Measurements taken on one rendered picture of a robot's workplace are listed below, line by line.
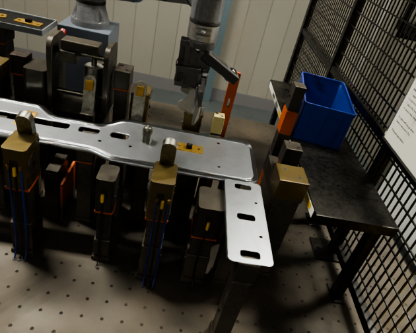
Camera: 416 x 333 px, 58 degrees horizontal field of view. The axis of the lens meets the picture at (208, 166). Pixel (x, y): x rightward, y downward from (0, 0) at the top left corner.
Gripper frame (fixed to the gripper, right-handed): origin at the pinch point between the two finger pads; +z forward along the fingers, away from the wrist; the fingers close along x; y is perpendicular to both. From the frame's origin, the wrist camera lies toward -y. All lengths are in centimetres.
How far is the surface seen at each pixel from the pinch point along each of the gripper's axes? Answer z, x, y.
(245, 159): 11.7, 0.3, -17.0
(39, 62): 2, -22, 51
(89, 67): 0.1, -19.4, 34.4
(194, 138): 11.4, -6.5, -1.1
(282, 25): 26, -269, -76
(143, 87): 1.5, -14.8, 16.8
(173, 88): 106, -269, 15
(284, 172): 5.9, 12.9, -25.0
